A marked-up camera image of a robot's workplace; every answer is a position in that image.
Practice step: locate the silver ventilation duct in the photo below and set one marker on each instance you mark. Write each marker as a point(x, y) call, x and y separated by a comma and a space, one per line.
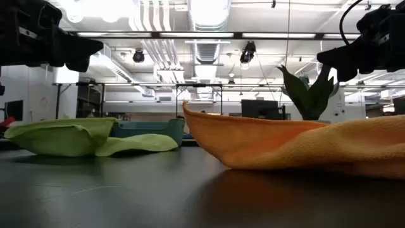
point(207, 50)

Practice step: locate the green snake plant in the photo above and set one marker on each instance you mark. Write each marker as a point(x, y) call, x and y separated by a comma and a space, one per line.
point(308, 98)

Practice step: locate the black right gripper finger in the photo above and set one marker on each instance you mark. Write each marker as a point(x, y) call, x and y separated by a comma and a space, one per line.
point(345, 57)
point(346, 75)

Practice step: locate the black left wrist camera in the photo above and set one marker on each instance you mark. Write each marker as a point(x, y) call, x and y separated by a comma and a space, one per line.
point(41, 12)

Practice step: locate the dark storage shelf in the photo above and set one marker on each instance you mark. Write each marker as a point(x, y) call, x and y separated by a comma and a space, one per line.
point(90, 101)

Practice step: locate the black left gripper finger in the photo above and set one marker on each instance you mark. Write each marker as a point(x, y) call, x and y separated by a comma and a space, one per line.
point(72, 47)
point(79, 66)

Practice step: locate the black table frame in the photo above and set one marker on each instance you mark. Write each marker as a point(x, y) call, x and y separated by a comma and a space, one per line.
point(58, 101)

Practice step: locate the red object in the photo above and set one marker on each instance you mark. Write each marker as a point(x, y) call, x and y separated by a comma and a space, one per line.
point(7, 122)

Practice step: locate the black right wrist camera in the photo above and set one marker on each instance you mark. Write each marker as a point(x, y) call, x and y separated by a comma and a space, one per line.
point(375, 19)

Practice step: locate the dark orange microfiber towel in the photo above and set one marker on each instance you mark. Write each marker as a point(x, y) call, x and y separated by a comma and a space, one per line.
point(284, 145)

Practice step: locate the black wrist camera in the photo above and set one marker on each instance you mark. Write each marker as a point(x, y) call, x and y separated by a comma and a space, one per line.
point(41, 12)
point(375, 19)

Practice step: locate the green microfiber towel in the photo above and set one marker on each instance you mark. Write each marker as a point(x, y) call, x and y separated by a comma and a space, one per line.
point(63, 137)

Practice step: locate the black ceiling camera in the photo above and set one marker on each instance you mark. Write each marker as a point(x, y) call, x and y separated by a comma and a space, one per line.
point(247, 53)
point(138, 56)

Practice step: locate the teal plastic bin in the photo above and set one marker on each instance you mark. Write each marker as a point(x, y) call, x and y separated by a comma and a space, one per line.
point(148, 130)

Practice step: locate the black computer monitor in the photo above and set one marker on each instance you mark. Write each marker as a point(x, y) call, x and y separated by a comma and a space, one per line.
point(259, 109)
point(399, 106)
point(13, 110)

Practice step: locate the white machine housing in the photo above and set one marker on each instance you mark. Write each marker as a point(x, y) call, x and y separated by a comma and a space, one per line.
point(340, 107)

